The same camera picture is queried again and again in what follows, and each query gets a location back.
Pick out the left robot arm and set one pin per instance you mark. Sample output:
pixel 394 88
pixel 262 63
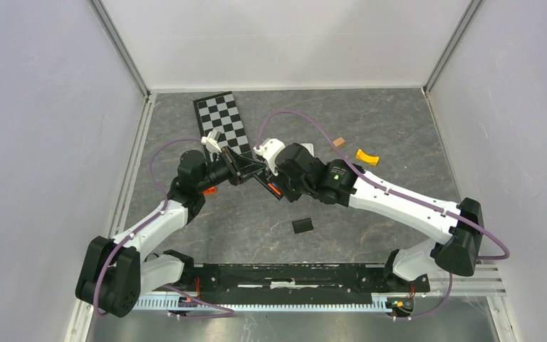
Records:
pixel 114 274

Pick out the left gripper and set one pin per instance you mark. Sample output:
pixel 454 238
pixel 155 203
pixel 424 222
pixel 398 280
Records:
pixel 239 166

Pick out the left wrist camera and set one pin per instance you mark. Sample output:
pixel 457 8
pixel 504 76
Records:
pixel 211 142

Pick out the white remote control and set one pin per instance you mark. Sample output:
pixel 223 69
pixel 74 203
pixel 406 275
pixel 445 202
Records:
pixel 309 147

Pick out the yellow arch block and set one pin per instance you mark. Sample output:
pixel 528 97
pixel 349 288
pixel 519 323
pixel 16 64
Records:
pixel 361 155

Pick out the brown wooden block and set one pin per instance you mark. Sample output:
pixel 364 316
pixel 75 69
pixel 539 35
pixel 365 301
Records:
pixel 339 142

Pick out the checkered chess board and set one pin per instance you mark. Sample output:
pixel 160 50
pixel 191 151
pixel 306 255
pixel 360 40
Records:
pixel 220 112

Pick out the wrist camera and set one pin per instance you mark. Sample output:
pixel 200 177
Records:
pixel 268 151
pixel 211 142

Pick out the orange semicircle block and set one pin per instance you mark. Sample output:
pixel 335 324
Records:
pixel 210 191

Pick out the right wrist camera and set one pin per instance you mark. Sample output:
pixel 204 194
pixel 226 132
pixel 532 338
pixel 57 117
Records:
pixel 268 151

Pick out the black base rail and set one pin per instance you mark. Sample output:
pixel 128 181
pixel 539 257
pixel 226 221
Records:
pixel 266 284

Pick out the black battery cover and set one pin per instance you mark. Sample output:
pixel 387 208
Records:
pixel 302 225

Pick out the black remote control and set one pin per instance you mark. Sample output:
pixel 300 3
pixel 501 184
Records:
pixel 264 179

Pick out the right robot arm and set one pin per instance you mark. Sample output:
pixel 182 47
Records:
pixel 452 245

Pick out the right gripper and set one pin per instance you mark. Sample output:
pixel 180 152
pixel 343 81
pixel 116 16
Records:
pixel 295 196

